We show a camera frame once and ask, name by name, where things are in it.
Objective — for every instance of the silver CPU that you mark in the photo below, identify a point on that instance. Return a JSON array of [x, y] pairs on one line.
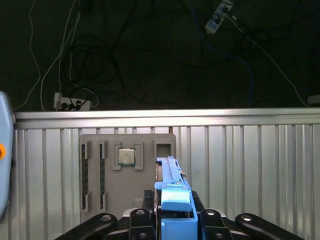
[[126, 156]]

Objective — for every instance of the white power strip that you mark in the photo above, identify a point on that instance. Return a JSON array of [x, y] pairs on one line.
[[87, 103], [215, 22]]

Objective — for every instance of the pale blue teach pendant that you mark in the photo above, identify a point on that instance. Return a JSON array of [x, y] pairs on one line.
[[5, 150]]

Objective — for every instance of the hard disk blue carrier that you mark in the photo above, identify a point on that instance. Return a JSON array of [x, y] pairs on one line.
[[175, 197]]

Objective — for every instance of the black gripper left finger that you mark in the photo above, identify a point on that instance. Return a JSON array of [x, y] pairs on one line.
[[140, 225]]

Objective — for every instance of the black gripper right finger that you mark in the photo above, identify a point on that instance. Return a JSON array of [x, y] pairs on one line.
[[212, 225]]

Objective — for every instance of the grey parts rack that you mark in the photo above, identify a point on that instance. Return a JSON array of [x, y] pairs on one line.
[[130, 182]]

